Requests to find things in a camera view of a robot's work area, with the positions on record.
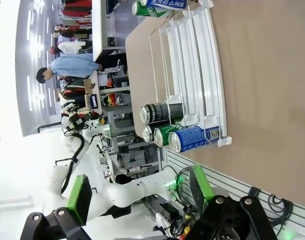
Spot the navy box with Campus print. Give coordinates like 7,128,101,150
84,92,103,110

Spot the blue Pocari Sweat can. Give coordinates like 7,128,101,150
168,125,221,154
140,0,188,11

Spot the black cable coil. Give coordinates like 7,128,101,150
267,193,293,221

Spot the black Pepsi can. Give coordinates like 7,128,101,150
139,102,184,125
141,123,157,143

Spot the green Chilsung cider can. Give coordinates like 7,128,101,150
153,123,187,148
131,0,175,19

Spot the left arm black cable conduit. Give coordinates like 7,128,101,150
59,129,86,196

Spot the white plastic bag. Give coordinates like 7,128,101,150
58,41,86,55

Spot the person in light blue shirt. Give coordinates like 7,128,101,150
36,53,103,85

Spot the grey equipment cabinet frame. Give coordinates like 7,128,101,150
102,104,166,181

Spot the white can dispenser rack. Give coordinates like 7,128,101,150
148,0,233,148

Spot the left arm white wrist camera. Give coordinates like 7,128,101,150
61,102,75,113

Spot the white height-adjustable table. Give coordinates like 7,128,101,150
91,0,105,63

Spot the black cable loop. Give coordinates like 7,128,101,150
176,167,193,201

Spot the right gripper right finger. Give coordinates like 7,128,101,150
184,164,278,240

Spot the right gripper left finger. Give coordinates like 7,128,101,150
19,175,93,240

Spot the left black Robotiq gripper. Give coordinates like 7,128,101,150
68,114,86,131

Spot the grey slotted aluminium rail panel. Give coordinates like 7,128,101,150
164,149,305,240

